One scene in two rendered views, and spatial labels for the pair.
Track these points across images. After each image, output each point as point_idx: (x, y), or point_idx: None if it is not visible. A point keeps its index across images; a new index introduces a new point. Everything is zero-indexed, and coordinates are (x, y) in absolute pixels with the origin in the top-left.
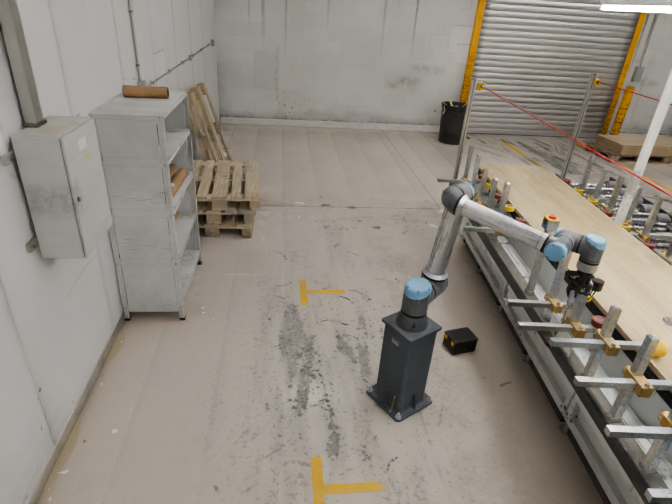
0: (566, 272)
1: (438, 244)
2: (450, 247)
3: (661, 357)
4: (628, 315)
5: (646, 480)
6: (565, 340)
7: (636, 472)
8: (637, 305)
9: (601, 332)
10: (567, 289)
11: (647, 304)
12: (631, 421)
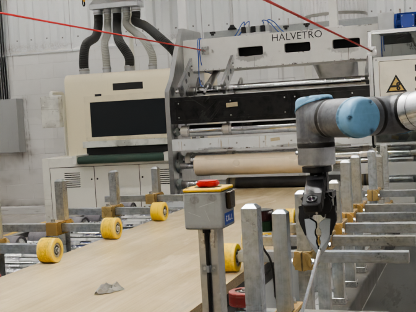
0: (322, 201)
1: None
2: None
3: None
4: (168, 296)
5: (352, 299)
6: (384, 251)
7: (352, 307)
8: (111, 306)
9: (311, 247)
10: (337, 217)
11: (85, 306)
12: None
